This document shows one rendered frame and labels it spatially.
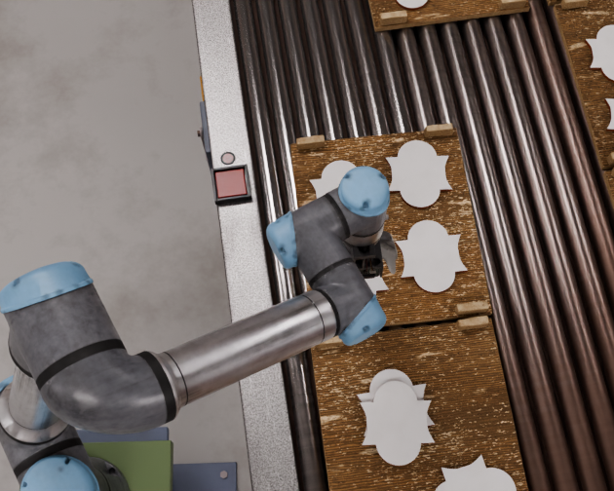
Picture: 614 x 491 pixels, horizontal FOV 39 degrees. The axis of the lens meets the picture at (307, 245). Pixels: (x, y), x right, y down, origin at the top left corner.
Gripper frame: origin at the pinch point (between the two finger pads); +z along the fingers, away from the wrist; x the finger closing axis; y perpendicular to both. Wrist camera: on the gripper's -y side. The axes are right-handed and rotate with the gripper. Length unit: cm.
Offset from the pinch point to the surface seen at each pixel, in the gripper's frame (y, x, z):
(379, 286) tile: 3.1, 4.8, 8.0
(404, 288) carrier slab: 3.7, 9.7, 9.0
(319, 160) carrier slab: -26.1, -3.7, 9.0
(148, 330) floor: -23, -56, 103
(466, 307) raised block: 9.6, 20.3, 6.3
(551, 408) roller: 29.4, 33.4, 10.6
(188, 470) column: 20, -46, 101
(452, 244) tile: -4.2, 20.3, 8.0
